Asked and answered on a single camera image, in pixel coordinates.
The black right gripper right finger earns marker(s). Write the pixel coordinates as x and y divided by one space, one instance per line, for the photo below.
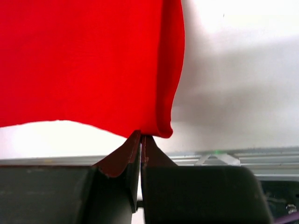
175 194

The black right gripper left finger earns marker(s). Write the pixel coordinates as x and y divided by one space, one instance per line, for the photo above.
102 193

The red t shirt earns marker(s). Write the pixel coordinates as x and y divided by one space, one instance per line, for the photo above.
112 64

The aluminium table rail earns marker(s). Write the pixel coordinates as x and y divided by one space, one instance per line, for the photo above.
262 161

